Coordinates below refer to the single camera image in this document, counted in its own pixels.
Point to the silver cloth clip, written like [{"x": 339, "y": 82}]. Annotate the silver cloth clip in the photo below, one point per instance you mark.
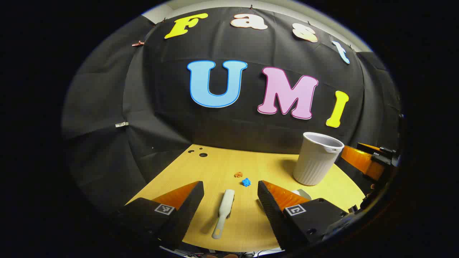
[{"x": 122, "y": 124}]

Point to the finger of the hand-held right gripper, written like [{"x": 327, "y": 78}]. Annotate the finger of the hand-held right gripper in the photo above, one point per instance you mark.
[
  {"x": 362, "y": 161},
  {"x": 367, "y": 147}
]

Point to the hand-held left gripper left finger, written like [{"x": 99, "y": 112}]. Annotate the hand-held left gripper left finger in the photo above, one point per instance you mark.
[{"x": 188, "y": 211}]

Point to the wooden desktop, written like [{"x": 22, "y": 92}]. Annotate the wooden desktop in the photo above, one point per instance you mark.
[{"x": 222, "y": 165}]

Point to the white ribbed garbage bin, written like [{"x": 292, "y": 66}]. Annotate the white ribbed garbage bin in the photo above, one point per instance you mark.
[{"x": 315, "y": 165}]

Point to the white dustpan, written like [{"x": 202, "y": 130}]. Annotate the white dustpan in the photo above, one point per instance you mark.
[{"x": 303, "y": 195}]

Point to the red cloth clip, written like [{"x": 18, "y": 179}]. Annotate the red cloth clip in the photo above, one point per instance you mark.
[{"x": 138, "y": 43}]

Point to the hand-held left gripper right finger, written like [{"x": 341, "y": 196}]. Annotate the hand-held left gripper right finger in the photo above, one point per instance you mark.
[{"x": 270, "y": 211}]

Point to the black backdrop cloth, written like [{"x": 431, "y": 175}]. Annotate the black backdrop cloth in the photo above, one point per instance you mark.
[{"x": 233, "y": 129}]

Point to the small white broom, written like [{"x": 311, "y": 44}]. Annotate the small white broom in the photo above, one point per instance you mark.
[{"x": 226, "y": 204}]

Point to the blue paper trash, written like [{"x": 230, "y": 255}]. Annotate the blue paper trash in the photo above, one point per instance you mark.
[{"x": 246, "y": 182}]

